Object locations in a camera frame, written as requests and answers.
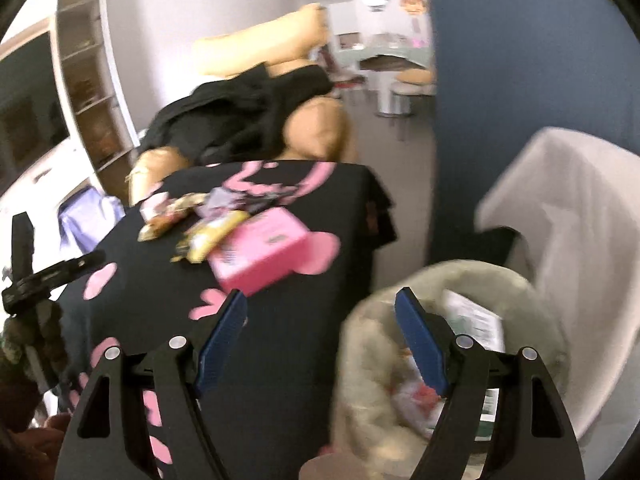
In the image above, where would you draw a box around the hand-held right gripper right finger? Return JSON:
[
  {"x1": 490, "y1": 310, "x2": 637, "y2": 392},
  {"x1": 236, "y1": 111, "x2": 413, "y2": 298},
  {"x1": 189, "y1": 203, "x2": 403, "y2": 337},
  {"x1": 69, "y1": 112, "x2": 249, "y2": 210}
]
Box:
[{"x1": 394, "y1": 287, "x2": 584, "y2": 480}]

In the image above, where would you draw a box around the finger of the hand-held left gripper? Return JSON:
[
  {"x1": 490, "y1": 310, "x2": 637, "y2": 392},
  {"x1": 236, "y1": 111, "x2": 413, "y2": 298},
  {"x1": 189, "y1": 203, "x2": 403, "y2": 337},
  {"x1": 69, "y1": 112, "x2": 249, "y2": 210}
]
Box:
[
  {"x1": 27, "y1": 251, "x2": 107, "y2": 301},
  {"x1": 12, "y1": 212, "x2": 31, "y2": 286}
]

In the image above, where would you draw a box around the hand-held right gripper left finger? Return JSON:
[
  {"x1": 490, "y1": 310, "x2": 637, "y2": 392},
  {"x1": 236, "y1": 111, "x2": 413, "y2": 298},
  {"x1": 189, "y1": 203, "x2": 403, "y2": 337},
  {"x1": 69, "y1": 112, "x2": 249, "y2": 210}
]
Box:
[{"x1": 60, "y1": 289, "x2": 248, "y2": 480}]

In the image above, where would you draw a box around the waste bin with beige liner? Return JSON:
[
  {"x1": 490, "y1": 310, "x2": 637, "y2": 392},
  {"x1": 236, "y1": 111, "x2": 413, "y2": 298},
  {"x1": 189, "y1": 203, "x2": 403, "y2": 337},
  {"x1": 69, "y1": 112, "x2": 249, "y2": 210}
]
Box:
[{"x1": 332, "y1": 259, "x2": 568, "y2": 480}]

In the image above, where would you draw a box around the green white packet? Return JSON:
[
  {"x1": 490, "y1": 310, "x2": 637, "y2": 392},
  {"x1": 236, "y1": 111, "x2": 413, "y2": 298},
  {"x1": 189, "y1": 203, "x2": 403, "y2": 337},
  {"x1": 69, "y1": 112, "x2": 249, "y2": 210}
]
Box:
[{"x1": 442, "y1": 289, "x2": 507, "y2": 423}]

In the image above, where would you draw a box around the red snack packet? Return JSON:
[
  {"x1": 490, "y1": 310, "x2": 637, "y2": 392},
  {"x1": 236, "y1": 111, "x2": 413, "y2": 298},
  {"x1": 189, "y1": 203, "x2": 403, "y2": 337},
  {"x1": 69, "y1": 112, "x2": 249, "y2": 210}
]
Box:
[{"x1": 390, "y1": 355, "x2": 451, "y2": 441}]

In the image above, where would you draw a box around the pile of snack wrappers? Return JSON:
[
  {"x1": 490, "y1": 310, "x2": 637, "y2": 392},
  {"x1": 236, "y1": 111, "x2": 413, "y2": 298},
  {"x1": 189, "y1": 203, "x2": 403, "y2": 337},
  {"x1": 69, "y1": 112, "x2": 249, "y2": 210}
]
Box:
[{"x1": 137, "y1": 186, "x2": 251, "y2": 264}]

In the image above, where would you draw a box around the purple bag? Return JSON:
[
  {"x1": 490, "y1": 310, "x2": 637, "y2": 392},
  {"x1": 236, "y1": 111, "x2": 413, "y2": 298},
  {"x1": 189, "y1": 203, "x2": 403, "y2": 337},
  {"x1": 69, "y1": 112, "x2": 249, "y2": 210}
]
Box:
[{"x1": 57, "y1": 187, "x2": 126, "y2": 256}]

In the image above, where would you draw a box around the black cloth with pink print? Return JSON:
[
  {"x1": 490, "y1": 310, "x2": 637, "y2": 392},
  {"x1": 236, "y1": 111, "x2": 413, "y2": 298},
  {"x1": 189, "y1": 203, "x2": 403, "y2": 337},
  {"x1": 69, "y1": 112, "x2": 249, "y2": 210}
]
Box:
[{"x1": 47, "y1": 160, "x2": 401, "y2": 480}]

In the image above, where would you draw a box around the pink toy box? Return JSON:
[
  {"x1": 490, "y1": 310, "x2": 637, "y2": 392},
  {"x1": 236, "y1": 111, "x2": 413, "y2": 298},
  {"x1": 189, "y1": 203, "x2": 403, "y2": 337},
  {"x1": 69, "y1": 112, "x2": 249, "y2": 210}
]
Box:
[{"x1": 207, "y1": 208, "x2": 309, "y2": 293}]

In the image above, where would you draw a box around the small pink white box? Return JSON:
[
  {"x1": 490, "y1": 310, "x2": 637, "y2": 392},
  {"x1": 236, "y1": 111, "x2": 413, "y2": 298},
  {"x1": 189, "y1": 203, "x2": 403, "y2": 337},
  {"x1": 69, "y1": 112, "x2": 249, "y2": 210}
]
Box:
[{"x1": 140, "y1": 192, "x2": 168, "y2": 223}]

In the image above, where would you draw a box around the black television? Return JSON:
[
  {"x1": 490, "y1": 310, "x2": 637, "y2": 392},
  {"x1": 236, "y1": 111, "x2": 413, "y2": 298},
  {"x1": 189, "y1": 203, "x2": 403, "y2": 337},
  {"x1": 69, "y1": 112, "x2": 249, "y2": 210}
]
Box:
[{"x1": 0, "y1": 30, "x2": 71, "y2": 191}]

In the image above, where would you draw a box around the tall display shelf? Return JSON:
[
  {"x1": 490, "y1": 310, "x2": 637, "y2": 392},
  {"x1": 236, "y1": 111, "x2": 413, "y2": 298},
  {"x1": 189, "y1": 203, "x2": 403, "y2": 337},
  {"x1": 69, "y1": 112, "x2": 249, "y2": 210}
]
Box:
[{"x1": 55, "y1": 0, "x2": 141, "y2": 196}]

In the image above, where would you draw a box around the white sofa sheet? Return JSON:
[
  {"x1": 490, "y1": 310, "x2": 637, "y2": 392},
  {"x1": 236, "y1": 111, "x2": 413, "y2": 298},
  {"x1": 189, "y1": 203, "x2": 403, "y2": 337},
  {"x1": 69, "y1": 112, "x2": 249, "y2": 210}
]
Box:
[{"x1": 475, "y1": 127, "x2": 640, "y2": 441}]

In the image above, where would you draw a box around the black jacket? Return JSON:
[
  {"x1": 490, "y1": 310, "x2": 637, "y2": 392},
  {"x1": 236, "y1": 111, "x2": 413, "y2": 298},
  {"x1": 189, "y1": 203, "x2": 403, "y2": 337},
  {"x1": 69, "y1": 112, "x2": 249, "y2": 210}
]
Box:
[{"x1": 137, "y1": 62, "x2": 333, "y2": 168}]

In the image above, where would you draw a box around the beige dining chair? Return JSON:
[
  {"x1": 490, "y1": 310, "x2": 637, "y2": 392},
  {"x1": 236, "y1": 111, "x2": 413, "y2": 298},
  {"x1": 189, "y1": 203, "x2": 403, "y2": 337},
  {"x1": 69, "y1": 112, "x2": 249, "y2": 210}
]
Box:
[{"x1": 390, "y1": 67, "x2": 436, "y2": 116}]

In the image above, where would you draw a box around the dining table with checked cloth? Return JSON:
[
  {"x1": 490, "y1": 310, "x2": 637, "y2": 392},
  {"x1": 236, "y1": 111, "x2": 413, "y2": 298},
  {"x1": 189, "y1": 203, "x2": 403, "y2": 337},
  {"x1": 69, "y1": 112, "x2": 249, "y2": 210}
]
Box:
[{"x1": 332, "y1": 35, "x2": 433, "y2": 73}]

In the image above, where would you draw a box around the yellow leather armchair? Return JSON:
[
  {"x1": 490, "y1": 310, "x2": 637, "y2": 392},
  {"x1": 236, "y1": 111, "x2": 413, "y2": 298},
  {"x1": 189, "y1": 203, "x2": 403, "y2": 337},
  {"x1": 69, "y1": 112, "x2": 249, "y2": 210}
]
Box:
[{"x1": 127, "y1": 2, "x2": 358, "y2": 206}]

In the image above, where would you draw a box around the hanging wall ornament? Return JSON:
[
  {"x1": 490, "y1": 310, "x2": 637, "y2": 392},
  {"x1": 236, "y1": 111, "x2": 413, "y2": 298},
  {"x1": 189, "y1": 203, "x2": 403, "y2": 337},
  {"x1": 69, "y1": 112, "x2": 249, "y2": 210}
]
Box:
[{"x1": 400, "y1": 0, "x2": 431, "y2": 33}]

